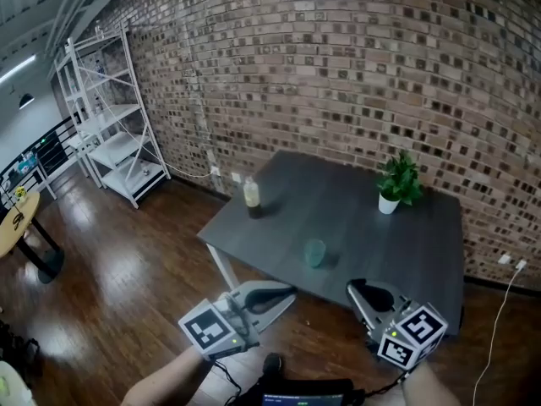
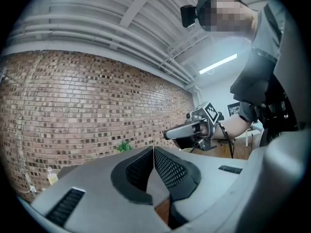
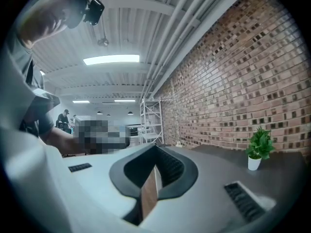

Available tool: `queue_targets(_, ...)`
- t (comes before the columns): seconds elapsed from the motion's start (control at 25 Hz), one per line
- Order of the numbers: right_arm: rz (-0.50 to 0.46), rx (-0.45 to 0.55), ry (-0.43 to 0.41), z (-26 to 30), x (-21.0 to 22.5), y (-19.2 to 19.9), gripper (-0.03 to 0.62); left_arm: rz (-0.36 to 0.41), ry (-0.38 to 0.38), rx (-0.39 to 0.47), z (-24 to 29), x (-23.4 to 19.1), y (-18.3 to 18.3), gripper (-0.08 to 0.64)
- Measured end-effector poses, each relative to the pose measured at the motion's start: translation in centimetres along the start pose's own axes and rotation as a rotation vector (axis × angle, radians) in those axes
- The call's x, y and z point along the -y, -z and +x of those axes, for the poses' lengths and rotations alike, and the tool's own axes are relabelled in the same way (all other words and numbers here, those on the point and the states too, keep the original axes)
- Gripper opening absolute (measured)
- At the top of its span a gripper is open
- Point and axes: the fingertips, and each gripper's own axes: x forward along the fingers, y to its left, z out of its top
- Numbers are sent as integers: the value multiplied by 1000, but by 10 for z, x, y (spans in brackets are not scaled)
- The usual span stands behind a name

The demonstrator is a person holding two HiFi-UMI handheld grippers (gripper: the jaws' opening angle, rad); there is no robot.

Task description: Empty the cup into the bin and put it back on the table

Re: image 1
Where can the black office chair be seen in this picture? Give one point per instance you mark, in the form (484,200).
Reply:
(17,345)

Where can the yellow flower in vase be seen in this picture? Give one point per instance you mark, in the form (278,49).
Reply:
(20,193)

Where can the dark grey table white legs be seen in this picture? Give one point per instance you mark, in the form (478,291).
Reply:
(338,210)

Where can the round wooden table black base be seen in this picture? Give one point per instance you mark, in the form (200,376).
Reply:
(8,235)

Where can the green glass cup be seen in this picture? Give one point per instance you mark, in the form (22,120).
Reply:
(315,253)

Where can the white charger plug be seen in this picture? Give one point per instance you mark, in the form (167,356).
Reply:
(520,264)

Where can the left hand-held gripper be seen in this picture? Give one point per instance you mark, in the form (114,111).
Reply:
(209,332)

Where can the green plant in white pot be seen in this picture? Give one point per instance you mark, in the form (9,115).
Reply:
(389,204)

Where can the white wall socket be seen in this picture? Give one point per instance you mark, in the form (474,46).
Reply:
(504,259)
(235,178)
(215,170)

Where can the person's left forearm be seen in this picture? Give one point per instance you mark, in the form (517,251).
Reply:
(169,379)

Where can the white metal shelf rack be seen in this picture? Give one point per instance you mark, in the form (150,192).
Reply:
(114,116)

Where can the black pendant lamp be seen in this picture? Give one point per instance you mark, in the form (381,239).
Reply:
(26,100)

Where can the bottle with yellow liquid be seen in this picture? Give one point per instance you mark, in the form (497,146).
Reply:
(252,197)

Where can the person's right forearm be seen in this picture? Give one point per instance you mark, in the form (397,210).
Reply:
(427,387)

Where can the small water bottle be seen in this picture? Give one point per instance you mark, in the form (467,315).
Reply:
(100,69)
(99,106)

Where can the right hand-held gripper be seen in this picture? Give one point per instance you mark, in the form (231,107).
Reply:
(414,336)

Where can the small white side table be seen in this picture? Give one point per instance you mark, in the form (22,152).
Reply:
(82,142)

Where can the ceiling tube light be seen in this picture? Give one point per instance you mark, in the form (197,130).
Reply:
(19,69)

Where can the black metal railing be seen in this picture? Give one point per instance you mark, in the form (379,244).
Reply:
(55,155)

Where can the black chest-worn screen device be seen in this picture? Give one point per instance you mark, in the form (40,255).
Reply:
(308,387)

